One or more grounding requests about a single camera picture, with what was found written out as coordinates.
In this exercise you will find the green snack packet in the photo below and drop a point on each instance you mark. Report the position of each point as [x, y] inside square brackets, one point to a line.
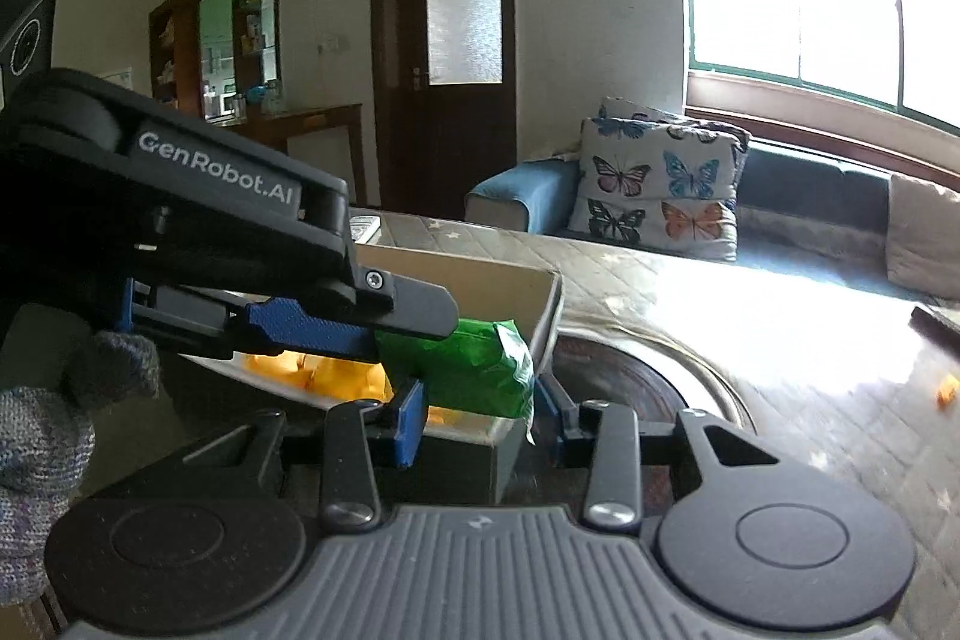
[465, 362]

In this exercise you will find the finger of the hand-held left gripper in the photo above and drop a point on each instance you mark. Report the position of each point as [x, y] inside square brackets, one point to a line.
[300, 326]
[427, 314]

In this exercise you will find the wooden side table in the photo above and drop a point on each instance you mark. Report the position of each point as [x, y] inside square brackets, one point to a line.
[315, 123]

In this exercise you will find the grey star quilted tablecloth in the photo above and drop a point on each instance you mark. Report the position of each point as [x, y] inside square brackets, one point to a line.
[787, 460]

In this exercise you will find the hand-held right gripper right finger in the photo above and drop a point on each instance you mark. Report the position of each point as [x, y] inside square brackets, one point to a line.
[546, 411]

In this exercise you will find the butterfly print pillow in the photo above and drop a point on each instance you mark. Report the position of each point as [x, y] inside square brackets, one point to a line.
[652, 190]
[675, 123]

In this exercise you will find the blue sofa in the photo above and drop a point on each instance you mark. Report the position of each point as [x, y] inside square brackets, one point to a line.
[810, 197]

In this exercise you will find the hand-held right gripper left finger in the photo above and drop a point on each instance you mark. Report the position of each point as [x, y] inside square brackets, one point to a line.
[409, 424]

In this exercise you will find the beige cushion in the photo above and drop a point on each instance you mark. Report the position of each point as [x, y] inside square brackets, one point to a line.
[926, 235]

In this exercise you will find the dark wooden display cabinet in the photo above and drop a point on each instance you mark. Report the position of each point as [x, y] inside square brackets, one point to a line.
[217, 40]

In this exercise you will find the small printed box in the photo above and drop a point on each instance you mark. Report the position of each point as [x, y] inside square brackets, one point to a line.
[365, 227]

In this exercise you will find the yellow plastic toy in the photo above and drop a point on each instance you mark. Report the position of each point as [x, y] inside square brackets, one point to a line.
[345, 381]

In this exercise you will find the dark wooden door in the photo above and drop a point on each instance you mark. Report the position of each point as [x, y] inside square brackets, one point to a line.
[450, 123]

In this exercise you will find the grey rectangular container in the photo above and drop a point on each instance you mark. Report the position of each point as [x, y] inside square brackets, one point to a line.
[480, 287]

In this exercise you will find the small orange toy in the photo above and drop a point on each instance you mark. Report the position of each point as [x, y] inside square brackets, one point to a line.
[949, 389]

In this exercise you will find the black remote control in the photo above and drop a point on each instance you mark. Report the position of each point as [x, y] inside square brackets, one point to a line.
[937, 321]

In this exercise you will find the round black cooktop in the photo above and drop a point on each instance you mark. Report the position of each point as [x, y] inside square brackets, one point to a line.
[637, 377]

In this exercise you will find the person's left hand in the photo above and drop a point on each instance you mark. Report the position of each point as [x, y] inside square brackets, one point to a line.
[37, 452]

